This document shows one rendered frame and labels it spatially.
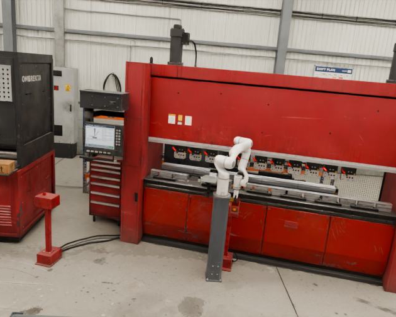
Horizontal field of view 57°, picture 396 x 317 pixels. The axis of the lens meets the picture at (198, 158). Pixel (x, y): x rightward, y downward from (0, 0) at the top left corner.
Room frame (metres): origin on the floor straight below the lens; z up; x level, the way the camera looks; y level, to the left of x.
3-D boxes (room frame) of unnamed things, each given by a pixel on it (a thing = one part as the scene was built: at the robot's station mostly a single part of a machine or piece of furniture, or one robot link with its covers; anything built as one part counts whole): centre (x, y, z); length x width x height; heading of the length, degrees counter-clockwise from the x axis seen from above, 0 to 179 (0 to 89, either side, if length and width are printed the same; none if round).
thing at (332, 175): (4.06, -1.54, 1.26); 0.15 x 0.09 x 0.17; 78
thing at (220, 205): (3.66, -0.29, 0.50); 0.18 x 0.18 x 1.00; 3
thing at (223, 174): (3.68, -0.26, 1.30); 0.19 x 0.12 x 0.24; 55
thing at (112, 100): (4.15, 1.12, 1.53); 0.51 x 0.25 x 0.85; 83
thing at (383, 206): (4.09, -1.43, 0.92); 1.67 x 0.06 x 0.10; 78
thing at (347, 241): (4.17, -0.82, 0.42); 3.00 x 0.21 x 0.83; 78
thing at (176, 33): (4.58, 0.30, 2.54); 0.33 x 0.25 x 0.47; 78
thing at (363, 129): (4.21, -0.83, 1.74); 3.00 x 0.08 x 0.80; 78
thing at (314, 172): (4.10, -1.35, 1.26); 0.15 x 0.09 x 0.17; 78
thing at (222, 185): (3.66, -0.29, 1.09); 0.19 x 0.19 x 0.18
